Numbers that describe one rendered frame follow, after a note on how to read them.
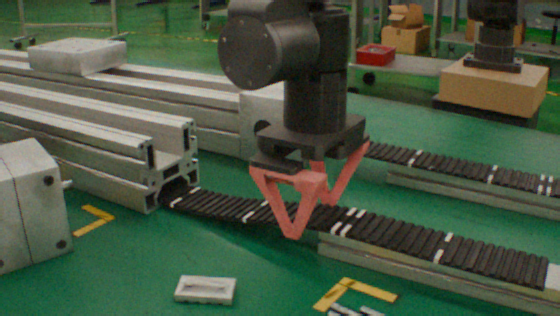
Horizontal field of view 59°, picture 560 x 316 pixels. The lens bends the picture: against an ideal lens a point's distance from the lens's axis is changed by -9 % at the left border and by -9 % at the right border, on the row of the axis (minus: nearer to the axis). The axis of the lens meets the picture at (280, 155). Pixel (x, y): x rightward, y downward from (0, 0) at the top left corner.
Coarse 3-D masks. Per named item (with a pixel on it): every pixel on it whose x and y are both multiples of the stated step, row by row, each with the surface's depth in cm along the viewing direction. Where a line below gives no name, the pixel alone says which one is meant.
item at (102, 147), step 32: (0, 96) 81; (32, 96) 76; (64, 96) 74; (0, 128) 70; (32, 128) 67; (64, 128) 62; (96, 128) 60; (128, 128) 66; (160, 128) 63; (192, 128) 63; (64, 160) 65; (96, 160) 60; (128, 160) 57; (160, 160) 62; (192, 160) 65; (96, 192) 62; (128, 192) 59
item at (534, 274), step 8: (528, 256) 44; (536, 256) 44; (528, 264) 43; (536, 264) 43; (544, 264) 43; (528, 272) 42; (536, 272) 42; (544, 272) 42; (528, 280) 41; (536, 280) 41; (544, 280) 41; (536, 288) 40
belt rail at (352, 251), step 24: (336, 240) 50; (360, 264) 49; (384, 264) 48; (408, 264) 47; (432, 264) 45; (552, 264) 43; (456, 288) 45; (480, 288) 44; (504, 288) 43; (528, 288) 41; (552, 288) 40; (528, 312) 42; (552, 312) 41
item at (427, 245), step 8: (424, 232) 49; (432, 232) 49; (440, 232) 48; (424, 240) 47; (432, 240) 47; (440, 240) 47; (416, 248) 46; (424, 248) 46; (432, 248) 46; (416, 256) 45; (424, 256) 45
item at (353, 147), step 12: (360, 132) 50; (348, 144) 48; (360, 144) 51; (324, 156) 49; (336, 156) 48; (348, 156) 53; (360, 156) 53; (312, 168) 56; (324, 168) 56; (348, 168) 53; (348, 180) 54; (324, 192) 56; (336, 192) 55
